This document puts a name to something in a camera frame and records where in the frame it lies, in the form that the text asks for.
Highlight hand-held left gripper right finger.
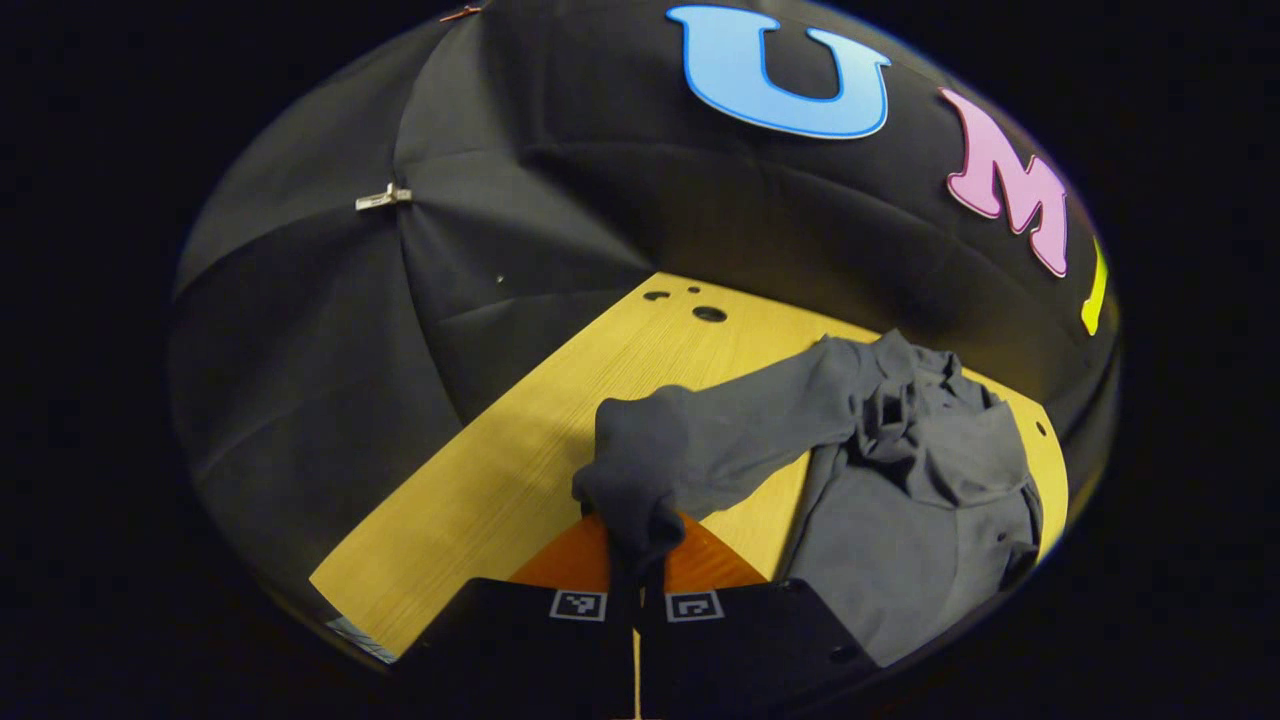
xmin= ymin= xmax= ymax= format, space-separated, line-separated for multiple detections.
xmin=638 ymin=513 xmax=881 ymax=720

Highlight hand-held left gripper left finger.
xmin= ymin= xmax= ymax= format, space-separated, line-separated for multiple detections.
xmin=395 ymin=513 xmax=639 ymax=720

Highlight grey button shirt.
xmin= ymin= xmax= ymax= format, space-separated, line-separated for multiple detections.
xmin=572 ymin=328 xmax=1044 ymax=669

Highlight black backdrop cloth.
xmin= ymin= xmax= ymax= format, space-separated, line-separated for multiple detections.
xmin=168 ymin=0 xmax=1121 ymax=601

